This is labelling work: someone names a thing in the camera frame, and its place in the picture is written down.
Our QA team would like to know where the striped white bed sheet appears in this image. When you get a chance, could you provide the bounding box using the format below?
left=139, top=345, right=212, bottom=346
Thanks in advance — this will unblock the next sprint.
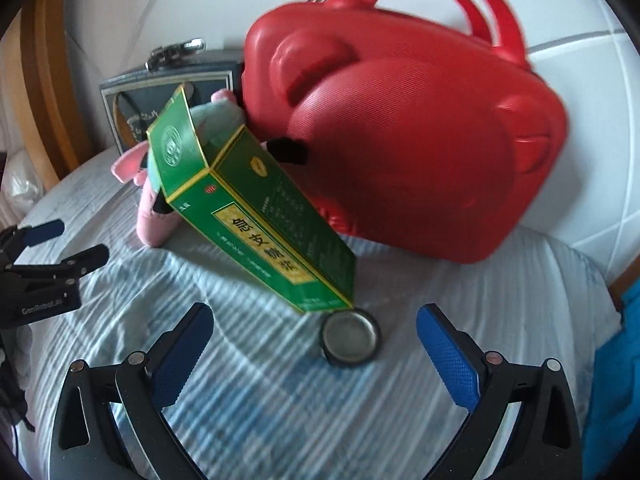
left=10, top=147, right=621, bottom=480

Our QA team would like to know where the dark box with metal latch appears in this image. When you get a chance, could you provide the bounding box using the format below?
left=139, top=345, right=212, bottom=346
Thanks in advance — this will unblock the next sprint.
left=98, top=37, right=246, bottom=156

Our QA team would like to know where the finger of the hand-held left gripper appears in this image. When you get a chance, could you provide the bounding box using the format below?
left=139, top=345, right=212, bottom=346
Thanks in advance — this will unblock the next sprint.
left=12, top=244, right=111, bottom=286
left=0, top=219, right=66, bottom=256

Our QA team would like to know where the red hard-shell carry case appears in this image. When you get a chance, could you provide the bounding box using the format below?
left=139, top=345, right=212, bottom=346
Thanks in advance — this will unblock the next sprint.
left=241, top=0, right=570, bottom=264

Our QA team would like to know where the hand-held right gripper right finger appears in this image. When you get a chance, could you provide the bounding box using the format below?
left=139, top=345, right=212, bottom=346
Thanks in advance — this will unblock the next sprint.
left=416, top=303, right=583, bottom=480

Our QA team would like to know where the white padded wooden headboard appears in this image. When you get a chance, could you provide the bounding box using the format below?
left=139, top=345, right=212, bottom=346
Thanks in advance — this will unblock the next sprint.
left=0, top=0, right=640, bottom=286

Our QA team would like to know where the pink pig plush teal shirt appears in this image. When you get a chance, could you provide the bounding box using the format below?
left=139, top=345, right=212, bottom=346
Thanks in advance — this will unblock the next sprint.
left=111, top=89, right=309, bottom=248

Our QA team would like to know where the white plastic bag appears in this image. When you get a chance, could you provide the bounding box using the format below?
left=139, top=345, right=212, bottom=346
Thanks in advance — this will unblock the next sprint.
left=0, top=149, right=48, bottom=211

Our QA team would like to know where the round black tin lid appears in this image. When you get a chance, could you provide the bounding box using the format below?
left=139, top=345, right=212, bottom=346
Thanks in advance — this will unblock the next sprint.
left=320, top=308, right=382, bottom=367

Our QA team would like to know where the green cardboard box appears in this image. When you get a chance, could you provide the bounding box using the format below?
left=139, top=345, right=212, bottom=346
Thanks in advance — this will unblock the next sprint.
left=146, top=83, right=357, bottom=314

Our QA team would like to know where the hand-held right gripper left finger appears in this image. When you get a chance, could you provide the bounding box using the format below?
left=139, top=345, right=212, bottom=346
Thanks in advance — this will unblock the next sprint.
left=49, top=303, right=215, bottom=480

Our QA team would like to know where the blue plastic crate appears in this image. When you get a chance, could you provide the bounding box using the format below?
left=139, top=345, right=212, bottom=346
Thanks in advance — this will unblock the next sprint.
left=585, top=290, right=640, bottom=480

